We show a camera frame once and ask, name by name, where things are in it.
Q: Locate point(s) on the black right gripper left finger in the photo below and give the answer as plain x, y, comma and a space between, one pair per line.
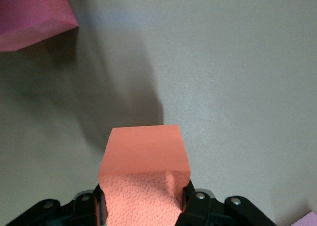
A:
81, 211

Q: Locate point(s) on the pink foam cube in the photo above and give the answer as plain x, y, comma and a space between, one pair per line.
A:
308, 221

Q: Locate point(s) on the orange foam cube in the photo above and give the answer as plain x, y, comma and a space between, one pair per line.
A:
143, 149

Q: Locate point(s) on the red foam cube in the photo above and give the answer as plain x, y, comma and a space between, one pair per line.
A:
32, 13

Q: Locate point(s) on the large table mat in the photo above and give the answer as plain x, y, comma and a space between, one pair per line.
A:
223, 62

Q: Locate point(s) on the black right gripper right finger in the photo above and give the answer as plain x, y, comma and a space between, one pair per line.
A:
205, 211

